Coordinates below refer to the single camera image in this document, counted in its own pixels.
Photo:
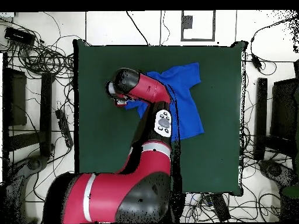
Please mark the black electronics box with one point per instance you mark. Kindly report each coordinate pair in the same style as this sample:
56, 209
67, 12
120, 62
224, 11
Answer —
19, 36

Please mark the blue shirt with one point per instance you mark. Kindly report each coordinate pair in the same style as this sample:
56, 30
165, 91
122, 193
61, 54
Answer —
186, 105

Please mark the small dark grey square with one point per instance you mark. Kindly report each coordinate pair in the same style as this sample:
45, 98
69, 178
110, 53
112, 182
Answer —
187, 22

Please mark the black power adapter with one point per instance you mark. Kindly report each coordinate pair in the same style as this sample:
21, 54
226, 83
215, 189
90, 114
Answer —
256, 62

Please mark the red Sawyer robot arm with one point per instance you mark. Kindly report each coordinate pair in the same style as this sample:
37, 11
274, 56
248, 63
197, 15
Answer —
144, 175

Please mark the grey stand base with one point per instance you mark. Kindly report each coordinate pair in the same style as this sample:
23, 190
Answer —
35, 163
275, 170

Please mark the dark green table cloth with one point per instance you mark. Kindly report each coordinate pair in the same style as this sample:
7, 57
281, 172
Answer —
210, 163

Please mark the black metal stand frame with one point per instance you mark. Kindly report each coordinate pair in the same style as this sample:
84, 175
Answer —
261, 116
45, 105

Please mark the long black power strip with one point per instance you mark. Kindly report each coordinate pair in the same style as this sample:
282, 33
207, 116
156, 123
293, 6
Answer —
220, 207

